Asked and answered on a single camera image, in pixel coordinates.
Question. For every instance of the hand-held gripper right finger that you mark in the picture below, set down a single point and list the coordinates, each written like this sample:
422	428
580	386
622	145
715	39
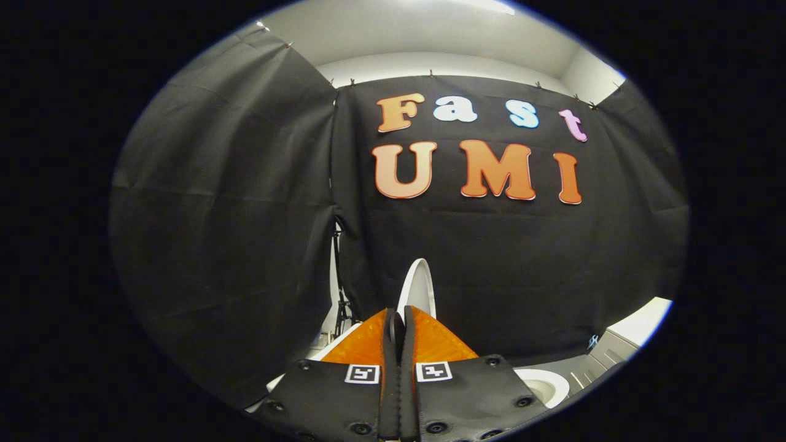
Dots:
466	399

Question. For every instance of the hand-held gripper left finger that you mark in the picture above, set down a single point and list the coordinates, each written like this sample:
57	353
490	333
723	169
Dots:
334	402

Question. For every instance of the white toilet tank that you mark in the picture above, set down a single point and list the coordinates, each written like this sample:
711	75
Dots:
334	344

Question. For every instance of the white toilet bowl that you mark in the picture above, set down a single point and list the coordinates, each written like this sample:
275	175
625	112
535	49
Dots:
541	388

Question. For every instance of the white toilet seat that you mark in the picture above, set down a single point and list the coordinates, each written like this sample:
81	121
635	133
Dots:
560	387

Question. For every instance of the white drawer cabinet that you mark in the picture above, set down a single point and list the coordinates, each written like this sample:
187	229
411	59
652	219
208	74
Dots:
638	325

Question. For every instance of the black backdrop cloth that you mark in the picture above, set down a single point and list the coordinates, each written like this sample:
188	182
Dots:
245	215

